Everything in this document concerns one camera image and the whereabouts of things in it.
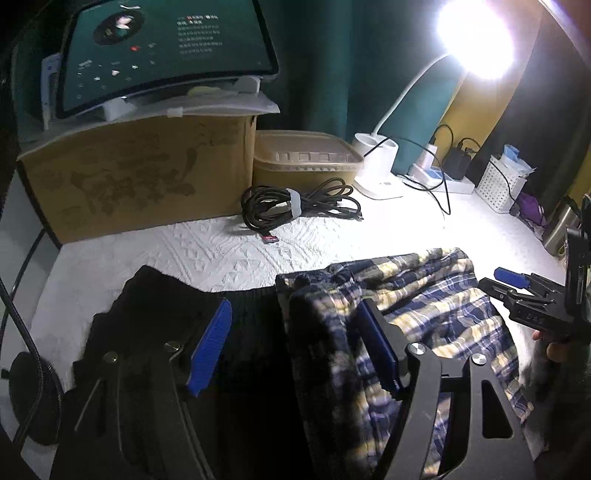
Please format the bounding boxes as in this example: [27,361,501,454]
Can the yellow curtain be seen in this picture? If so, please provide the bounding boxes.
[444,57,590,210]

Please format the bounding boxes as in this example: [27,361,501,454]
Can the stainless steel thermos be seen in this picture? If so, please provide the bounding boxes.
[542,196,581,256]

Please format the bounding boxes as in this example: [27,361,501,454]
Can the blue yellow plaid pants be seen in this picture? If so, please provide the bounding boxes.
[276,249,535,479]

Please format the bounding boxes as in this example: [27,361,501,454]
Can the tan lidded plastic container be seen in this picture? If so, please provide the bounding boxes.
[252,130,363,193]

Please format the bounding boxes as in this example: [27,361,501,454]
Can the black lamp power cable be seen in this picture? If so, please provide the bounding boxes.
[361,135,453,217]

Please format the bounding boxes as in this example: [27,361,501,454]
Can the teal curtain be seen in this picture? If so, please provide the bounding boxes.
[257,0,465,176]

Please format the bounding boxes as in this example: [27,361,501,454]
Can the white usb charger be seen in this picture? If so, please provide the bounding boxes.
[419,137,438,170]

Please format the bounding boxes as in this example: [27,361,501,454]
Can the white textured bed cover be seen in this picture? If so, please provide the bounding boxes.
[0,184,567,480]

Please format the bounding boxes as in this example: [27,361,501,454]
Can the purple cloth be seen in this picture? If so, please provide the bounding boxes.
[515,192,547,228]

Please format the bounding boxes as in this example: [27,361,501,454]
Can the white power strip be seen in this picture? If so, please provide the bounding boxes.
[408,164,475,195]

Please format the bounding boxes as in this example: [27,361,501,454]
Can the white desk lamp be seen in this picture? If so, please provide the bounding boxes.
[353,1,515,200]

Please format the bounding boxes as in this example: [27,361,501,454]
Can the white perforated basket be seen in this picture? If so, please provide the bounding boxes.
[476,156,527,214]

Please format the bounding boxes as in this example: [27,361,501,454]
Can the black power adapter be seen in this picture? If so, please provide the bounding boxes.
[443,143,472,181]

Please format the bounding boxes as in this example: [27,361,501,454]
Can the blue tissue pack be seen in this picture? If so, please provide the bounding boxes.
[501,144,535,177]

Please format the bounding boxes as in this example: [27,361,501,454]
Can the cardboard box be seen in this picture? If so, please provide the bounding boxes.
[18,115,256,244]

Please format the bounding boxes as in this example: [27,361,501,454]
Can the bundled black cable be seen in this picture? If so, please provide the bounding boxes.
[240,177,365,244]

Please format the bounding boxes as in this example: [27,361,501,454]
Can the tablet on stand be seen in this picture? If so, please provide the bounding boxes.
[55,1,280,120]

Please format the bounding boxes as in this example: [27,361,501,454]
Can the black folded garment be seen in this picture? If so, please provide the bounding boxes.
[51,266,325,479]

